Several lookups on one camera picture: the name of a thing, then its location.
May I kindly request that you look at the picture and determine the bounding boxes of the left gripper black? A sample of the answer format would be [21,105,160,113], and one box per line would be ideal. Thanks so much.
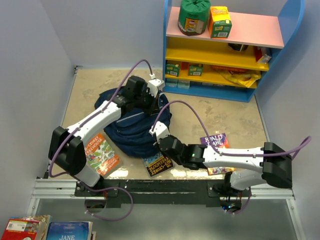
[133,88,161,116]

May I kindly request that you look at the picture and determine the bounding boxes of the black 169-storey treehouse book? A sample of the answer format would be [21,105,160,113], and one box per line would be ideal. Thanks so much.
[142,152,175,178]

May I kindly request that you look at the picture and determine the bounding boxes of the navy blue school backpack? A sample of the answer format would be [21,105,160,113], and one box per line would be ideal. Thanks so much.
[94,88,172,158]

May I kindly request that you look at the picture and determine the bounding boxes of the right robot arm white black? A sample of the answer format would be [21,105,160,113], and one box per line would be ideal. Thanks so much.
[156,134,293,197]

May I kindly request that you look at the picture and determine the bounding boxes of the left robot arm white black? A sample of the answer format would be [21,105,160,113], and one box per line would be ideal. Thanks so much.
[48,75,165,196]

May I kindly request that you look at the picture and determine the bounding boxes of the yellow snack bag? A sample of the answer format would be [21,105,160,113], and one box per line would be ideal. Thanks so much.
[211,65,261,88]

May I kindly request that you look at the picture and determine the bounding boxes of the left small green box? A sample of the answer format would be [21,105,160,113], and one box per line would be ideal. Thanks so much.
[165,60,181,77]

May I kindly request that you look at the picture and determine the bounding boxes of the small green box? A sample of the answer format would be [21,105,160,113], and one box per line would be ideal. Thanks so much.
[188,63,204,77]
[165,60,181,77]

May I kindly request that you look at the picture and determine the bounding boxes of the purple Roald Dahl book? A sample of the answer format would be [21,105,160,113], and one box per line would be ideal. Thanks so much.
[200,131,236,176]

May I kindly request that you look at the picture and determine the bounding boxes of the right small green box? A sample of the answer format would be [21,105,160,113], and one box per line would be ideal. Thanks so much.
[188,63,204,77]

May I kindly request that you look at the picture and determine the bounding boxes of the orange 78-storey treehouse book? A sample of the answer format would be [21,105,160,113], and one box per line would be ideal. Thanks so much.
[84,133,123,178]

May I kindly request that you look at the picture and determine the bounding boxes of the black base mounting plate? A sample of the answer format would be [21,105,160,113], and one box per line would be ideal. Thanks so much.
[74,179,250,208]

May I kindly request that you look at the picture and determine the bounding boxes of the green wrapped tissue roll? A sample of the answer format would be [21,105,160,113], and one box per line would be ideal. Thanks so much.
[177,0,211,36]

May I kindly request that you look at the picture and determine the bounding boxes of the colourful blue toy shelf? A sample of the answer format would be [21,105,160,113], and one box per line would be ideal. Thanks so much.
[162,0,305,102]

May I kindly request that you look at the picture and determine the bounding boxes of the orange green carton box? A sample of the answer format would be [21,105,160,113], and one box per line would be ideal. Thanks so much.
[207,6,232,39]

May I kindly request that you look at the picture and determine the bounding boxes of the red white packet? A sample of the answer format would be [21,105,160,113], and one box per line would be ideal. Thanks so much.
[253,46,272,64]

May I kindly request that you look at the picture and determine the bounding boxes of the blue Jane book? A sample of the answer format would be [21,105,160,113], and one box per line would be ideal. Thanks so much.
[46,221,97,240]

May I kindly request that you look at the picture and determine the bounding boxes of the red book bottom left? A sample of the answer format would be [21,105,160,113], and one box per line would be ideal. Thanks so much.
[0,215,52,240]

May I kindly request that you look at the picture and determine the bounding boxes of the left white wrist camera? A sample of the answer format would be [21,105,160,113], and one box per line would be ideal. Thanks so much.
[147,78,165,98]

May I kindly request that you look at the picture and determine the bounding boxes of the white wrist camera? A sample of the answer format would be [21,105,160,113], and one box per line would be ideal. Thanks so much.
[149,121,170,143]
[147,78,165,98]

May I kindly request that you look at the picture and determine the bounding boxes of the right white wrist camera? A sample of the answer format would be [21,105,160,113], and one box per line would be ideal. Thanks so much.
[149,121,170,143]

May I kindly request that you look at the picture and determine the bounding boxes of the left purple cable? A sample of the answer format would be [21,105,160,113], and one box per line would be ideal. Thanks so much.
[47,59,155,221]

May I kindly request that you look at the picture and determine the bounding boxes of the purple cable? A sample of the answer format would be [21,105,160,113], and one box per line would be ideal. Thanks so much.
[47,59,155,221]
[151,100,313,215]

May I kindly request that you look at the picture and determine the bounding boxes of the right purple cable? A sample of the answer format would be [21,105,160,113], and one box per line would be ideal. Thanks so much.
[151,100,313,215]

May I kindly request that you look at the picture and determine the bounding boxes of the aluminium rail frame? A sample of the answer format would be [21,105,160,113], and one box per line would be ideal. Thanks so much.
[30,65,306,240]

